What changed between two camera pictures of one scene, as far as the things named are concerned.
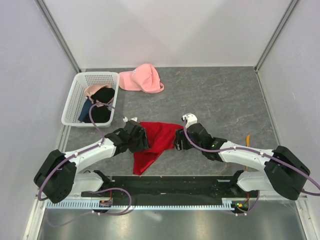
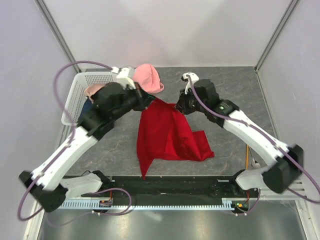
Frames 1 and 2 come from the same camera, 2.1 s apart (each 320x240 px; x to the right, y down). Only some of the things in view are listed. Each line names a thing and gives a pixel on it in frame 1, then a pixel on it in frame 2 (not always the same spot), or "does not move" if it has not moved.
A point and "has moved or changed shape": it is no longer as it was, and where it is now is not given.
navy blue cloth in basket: x=85 y=113 does not move
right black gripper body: x=180 y=136 -> x=188 y=103
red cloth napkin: x=161 y=136 has moved or changed shape
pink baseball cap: x=144 y=78 does not move
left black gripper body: x=138 y=144 -> x=134 y=100
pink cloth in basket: x=91 y=89 does not move
